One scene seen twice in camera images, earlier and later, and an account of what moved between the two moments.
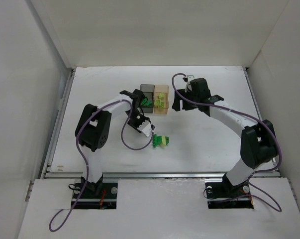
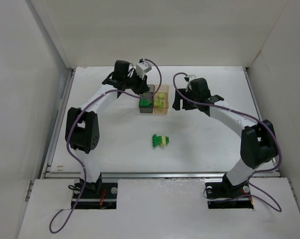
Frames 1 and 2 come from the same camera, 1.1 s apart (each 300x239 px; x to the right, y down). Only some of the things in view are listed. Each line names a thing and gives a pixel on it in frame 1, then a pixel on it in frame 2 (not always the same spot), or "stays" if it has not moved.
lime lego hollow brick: x=162 y=104 stays
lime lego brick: x=161 y=95 stays
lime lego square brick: x=157 y=102 stays
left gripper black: x=136 y=122 to x=140 y=86
